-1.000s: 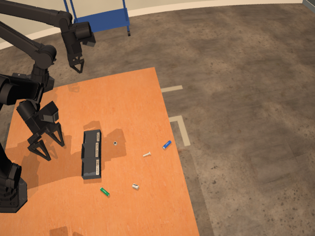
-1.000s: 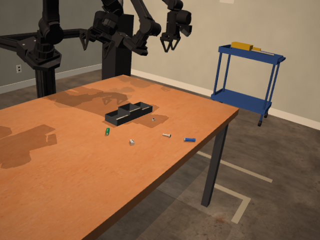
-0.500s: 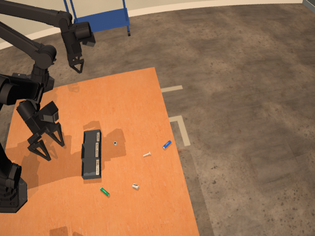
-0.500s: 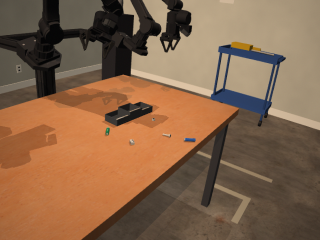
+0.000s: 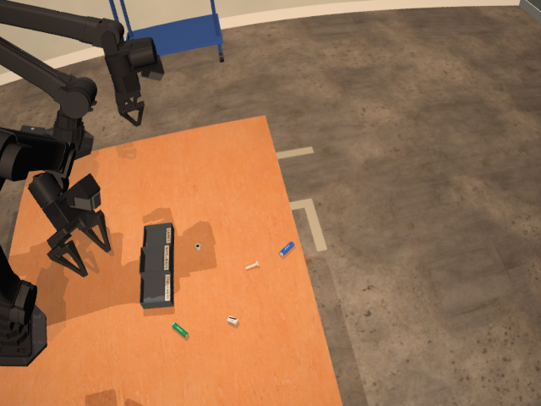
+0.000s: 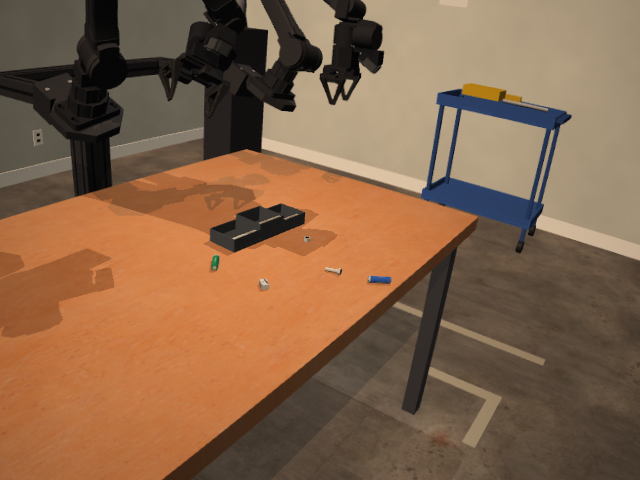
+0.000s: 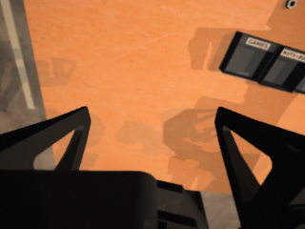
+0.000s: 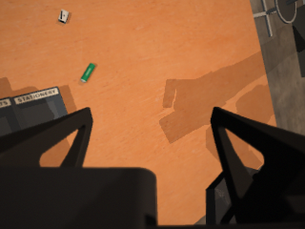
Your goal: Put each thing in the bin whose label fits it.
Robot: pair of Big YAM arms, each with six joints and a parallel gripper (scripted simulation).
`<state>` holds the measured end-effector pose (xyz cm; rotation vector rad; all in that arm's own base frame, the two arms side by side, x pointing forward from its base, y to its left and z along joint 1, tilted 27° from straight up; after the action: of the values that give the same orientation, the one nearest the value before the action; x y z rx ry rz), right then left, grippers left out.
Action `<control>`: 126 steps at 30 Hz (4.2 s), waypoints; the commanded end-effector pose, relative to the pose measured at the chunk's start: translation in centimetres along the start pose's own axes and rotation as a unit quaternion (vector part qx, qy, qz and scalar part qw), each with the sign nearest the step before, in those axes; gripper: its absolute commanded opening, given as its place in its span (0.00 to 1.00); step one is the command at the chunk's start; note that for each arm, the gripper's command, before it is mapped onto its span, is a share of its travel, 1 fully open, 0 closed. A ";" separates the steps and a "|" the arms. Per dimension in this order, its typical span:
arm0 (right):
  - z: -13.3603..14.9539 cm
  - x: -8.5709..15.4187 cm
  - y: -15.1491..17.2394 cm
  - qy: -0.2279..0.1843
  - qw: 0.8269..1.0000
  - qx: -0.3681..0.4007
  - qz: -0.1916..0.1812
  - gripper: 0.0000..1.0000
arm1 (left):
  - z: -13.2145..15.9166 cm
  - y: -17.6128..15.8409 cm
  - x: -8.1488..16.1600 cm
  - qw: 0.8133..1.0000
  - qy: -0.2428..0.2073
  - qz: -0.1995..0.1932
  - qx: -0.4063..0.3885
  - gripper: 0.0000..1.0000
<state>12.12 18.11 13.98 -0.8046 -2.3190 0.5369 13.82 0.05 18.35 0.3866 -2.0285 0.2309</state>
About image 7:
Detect dark grey bin rack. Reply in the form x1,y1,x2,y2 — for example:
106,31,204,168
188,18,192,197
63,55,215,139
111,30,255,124
218,31,305,95

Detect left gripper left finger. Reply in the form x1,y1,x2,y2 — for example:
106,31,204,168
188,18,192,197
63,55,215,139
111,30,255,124
0,106,92,170

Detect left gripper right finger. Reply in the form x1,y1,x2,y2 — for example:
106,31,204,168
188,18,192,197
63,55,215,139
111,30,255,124
214,107,305,229

